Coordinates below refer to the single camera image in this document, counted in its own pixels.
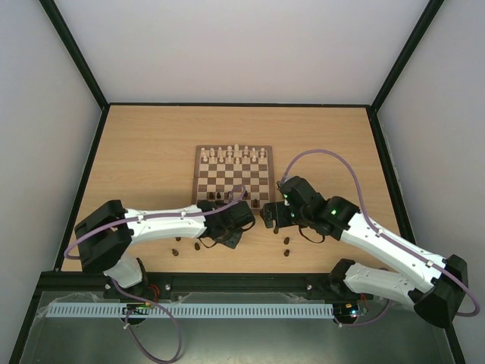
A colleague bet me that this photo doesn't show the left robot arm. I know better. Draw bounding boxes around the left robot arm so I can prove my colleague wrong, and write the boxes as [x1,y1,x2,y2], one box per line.
[64,200,255,288]

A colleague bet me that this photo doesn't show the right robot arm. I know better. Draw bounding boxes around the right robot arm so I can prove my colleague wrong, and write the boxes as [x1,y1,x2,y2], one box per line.
[260,177,468,328]

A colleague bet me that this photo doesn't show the wooden chess board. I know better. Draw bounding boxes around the wooden chess board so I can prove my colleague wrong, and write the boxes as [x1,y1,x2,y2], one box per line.
[192,144,276,212]

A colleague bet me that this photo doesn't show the white king piece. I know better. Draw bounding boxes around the white king piece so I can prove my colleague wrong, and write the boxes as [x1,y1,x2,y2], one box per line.
[234,144,241,158]

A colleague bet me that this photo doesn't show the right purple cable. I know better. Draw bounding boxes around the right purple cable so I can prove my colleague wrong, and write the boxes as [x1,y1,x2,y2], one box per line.
[280,149,481,329]

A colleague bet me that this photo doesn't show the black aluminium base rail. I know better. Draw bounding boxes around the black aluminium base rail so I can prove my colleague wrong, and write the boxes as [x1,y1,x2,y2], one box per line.
[104,271,374,300]

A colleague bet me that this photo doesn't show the grey slotted cable duct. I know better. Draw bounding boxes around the grey slotted cable duct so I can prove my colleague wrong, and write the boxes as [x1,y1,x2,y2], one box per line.
[45,303,334,319]

